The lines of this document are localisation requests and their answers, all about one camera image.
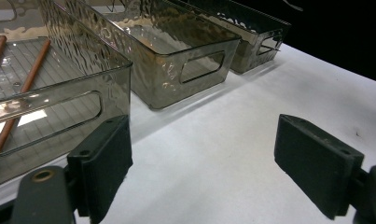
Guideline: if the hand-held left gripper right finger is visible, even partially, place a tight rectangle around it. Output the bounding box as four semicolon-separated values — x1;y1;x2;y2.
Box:
273;114;376;224

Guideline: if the white table cover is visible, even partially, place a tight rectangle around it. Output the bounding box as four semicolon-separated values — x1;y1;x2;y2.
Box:
0;43;376;224

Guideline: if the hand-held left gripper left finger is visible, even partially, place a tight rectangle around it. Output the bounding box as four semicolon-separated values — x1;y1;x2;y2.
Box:
11;115;133;224

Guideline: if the smoky transparent plastic bin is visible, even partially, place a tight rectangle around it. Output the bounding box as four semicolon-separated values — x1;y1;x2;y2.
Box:
63;0;242;111
173;0;292;75
0;0;133;190

